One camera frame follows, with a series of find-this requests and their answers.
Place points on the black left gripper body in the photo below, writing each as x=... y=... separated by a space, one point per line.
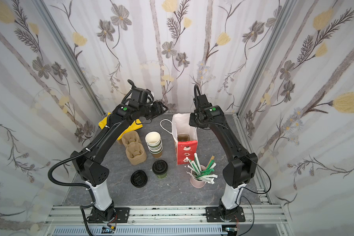
x=160 y=107

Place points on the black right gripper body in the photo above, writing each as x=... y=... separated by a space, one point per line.
x=193 y=120

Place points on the red white paper gift bag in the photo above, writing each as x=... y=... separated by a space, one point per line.
x=180 y=125

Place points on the single pulp cup carrier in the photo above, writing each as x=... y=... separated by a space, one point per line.
x=184 y=138

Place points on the black plastic cup lid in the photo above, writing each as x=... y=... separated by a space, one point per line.
x=160 y=166

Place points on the green paper coffee cup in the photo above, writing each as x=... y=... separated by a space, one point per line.
x=161 y=175

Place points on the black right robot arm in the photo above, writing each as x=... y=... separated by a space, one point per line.
x=241 y=165

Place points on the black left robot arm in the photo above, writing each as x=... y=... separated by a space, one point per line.
x=138 y=103

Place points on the yellow napkin stack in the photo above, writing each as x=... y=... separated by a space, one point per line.
x=133 y=127

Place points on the stack of paper cups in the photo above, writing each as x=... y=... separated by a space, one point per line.
x=154 y=144

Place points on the stack of pulp cup carriers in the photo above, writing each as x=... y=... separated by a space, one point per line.
x=134 y=149

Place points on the pink cup with utensils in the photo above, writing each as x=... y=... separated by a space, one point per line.
x=199 y=174

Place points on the stack of black cup lids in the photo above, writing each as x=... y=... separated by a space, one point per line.
x=139 y=179

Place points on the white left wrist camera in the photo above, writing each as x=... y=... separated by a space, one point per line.
x=149 y=97

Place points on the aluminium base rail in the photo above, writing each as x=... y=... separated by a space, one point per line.
x=255 y=220

